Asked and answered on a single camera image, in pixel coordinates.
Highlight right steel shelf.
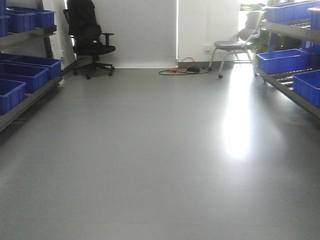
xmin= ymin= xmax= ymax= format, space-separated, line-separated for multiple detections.
xmin=254 ymin=0 xmax=320 ymax=118

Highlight left steel shelf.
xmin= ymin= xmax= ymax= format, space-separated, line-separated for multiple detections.
xmin=0 ymin=0 xmax=62 ymax=130

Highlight black office chair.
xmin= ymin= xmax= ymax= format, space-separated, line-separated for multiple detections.
xmin=63 ymin=0 xmax=116 ymax=80

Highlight steel shelf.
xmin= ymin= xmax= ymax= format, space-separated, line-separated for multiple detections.
xmin=254 ymin=0 xmax=320 ymax=118
xmin=0 ymin=0 xmax=62 ymax=130

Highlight grey chair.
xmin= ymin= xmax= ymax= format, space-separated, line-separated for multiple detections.
xmin=208 ymin=10 xmax=265 ymax=79

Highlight orange and black cables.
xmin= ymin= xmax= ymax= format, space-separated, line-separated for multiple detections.
xmin=158 ymin=57 xmax=210 ymax=76

